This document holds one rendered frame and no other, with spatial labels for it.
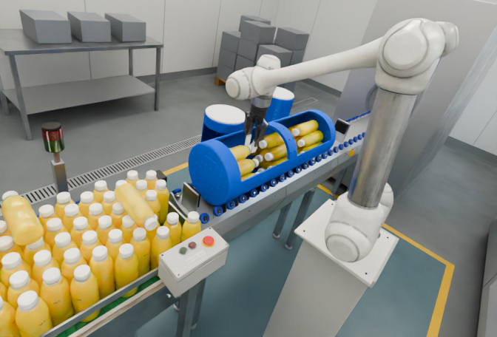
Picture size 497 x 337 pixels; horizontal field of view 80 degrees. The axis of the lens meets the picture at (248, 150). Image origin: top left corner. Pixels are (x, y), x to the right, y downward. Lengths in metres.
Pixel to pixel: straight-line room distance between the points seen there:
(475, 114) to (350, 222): 5.10
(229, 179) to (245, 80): 0.39
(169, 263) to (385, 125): 0.73
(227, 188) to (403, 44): 0.79
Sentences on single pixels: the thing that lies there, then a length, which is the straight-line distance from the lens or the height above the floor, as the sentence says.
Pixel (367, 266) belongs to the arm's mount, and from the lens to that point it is 1.28.
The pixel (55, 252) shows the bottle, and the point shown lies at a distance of 1.08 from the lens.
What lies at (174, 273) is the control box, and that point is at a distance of 0.94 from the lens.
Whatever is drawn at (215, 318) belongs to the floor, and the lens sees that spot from 2.13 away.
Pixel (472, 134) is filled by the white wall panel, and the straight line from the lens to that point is 6.07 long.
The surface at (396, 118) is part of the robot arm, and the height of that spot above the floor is 1.60.
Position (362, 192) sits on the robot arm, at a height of 1.35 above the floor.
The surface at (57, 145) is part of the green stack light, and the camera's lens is 1.29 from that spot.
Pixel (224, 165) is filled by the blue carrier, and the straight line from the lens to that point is 1.18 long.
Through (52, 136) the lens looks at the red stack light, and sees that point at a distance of 1.27.
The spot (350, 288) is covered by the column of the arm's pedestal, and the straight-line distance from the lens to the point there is 1.36.
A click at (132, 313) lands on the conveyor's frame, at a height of 0.85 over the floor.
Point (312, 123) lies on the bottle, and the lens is 1.78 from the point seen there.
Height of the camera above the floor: 1.87
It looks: 31 degrees down
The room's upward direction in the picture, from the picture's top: 13 degrees clockwise
